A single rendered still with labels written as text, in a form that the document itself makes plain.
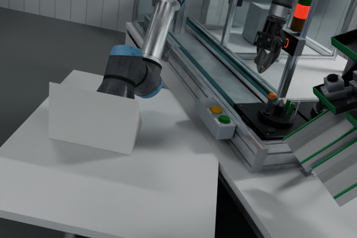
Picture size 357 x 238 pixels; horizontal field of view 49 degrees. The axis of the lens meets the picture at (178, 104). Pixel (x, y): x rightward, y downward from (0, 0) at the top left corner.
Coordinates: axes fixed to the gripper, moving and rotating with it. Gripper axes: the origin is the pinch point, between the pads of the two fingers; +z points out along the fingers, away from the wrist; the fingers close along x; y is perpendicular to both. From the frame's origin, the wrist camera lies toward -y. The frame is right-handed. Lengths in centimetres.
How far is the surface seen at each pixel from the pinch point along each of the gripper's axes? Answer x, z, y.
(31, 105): -189, 97, -43
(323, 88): 29.3, -4.6, 21.8
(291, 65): 3.8, -3.6, -19.1
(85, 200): -9, 42, 68
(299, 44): 6.6, -12.7, -12.0
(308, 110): 16.9, 11.2, -20.3
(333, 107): 34.9, -1.6, 27.1
